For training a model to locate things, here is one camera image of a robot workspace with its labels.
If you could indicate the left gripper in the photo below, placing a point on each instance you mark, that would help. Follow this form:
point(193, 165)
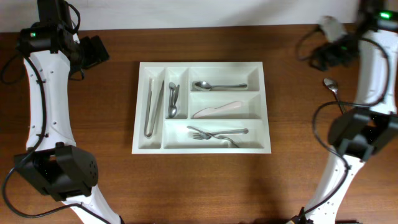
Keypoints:
point(97, 53)

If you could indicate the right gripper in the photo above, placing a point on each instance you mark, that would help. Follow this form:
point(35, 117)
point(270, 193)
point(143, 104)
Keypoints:
point(321, 53)

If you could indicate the large steel spoon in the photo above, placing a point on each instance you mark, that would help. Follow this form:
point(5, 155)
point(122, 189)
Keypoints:
point(205, 86)
point(332, 86)

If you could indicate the small steel teaspoon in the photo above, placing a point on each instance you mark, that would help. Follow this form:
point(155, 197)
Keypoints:
point(175, 94)
point(172, 110)

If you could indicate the pink plastic knife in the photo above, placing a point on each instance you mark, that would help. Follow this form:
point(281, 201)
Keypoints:
point(210, 111)

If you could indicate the steel fork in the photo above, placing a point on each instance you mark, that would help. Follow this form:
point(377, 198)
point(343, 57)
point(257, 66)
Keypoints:
point(231, 132)
point(201, 135)

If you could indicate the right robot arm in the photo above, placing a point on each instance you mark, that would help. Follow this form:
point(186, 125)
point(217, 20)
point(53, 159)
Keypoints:
point(367, 124)

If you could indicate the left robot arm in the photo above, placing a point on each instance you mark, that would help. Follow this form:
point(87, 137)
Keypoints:
point(52, 52)

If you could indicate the white plastic cutlery tray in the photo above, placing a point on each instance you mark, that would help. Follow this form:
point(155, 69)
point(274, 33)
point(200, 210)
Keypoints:
point(172, 136)

